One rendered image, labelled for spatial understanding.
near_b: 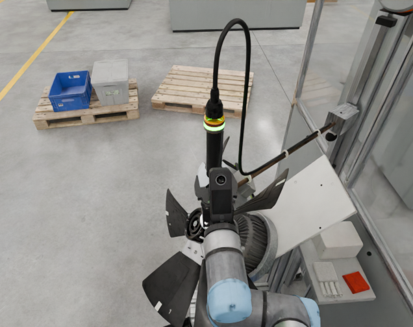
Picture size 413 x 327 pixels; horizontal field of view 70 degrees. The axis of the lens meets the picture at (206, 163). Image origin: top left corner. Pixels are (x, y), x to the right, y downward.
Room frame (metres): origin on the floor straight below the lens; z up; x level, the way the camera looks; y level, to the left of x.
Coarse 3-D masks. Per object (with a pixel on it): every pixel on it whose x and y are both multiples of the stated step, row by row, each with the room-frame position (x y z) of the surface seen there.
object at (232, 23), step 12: (228, 24) 0.53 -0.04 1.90; (240, 24) 0.54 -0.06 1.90; (216, 48) 0.51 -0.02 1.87; (216, 60) 0.51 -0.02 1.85; (216, 72) 0.51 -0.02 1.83; (216, 84) 0.51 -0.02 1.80; (240, 132) 0.56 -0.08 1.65; (240, 144) 0.56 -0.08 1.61; (300, 144) 0.74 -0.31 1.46; (240, 156) 0.56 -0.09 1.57; (276, 156) 0.67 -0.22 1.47; (240, 168) 0.57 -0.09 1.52
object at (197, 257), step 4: (188, 240) 0.58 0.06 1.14; (188, 244) 0.57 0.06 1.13; (192, 244) 0.57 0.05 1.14; (196, 244) 0.57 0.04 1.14; (184, 248) 0.56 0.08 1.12; (188, 248) 0.56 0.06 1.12; (192, 248) 0.56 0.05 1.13; (196, 248) 0.56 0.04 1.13; (200, 248) 0.56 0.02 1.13; (184, 252) 0.55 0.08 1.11; (188, 252) 0.55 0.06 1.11; (192, 252) 0.55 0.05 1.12; (200, 252) 0.55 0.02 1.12; (188, 256) 0.54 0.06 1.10; (192, 256) 0.54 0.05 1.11; (196, 256) 0.54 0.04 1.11; (200, 256) 0.54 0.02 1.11; (196, 260) 0.53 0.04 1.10; (200, 260) 0.53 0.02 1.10; (200, 264) 0.52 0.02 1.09
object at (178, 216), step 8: (168, 192) 0.86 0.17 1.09; (168, 200) 0.83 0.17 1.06; (176, 200) 0.78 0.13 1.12; (168, 208) 0.82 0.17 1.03; (176, 208) 0.76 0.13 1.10; (168, 216) 0.80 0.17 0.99; (176, 216) 0.75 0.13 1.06; (184, 216) 0.70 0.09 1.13; (168, 224) 0.78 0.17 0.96; (176, 224) 0.74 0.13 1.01; (184, 224) 0.70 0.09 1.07; (176, 232) 0.73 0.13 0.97
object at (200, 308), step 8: (200, 272) 0.43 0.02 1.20; (200, 280) 0.40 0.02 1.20; (248, 280) 0.39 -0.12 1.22; (200, 288) 0.38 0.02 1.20; (256, 288) 0.37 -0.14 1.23; (200, 296) 0.36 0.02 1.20; (200, 304) 0.34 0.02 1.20; (200, 312) 0.32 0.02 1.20; (200, 320) 0.30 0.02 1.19; (208, 320) 0.29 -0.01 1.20
